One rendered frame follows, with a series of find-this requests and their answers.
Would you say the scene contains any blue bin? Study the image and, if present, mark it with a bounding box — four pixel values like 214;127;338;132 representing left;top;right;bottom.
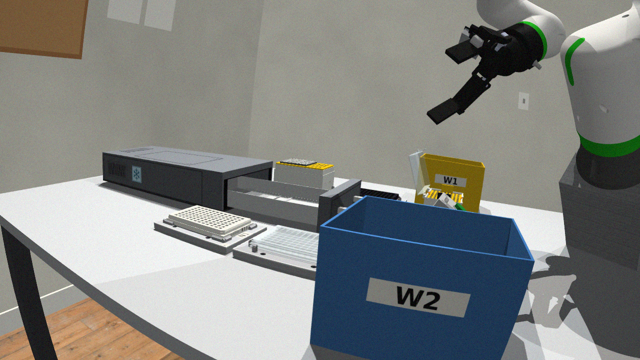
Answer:
310;195;535;360

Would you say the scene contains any yellow waste bin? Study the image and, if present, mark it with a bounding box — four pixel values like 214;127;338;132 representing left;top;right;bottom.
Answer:
424;153;485;213

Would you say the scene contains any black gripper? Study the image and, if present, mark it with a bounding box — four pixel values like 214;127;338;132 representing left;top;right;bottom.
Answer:
427;25;528;125

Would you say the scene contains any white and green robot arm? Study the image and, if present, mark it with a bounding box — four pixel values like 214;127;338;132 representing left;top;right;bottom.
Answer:
476;0;640;190

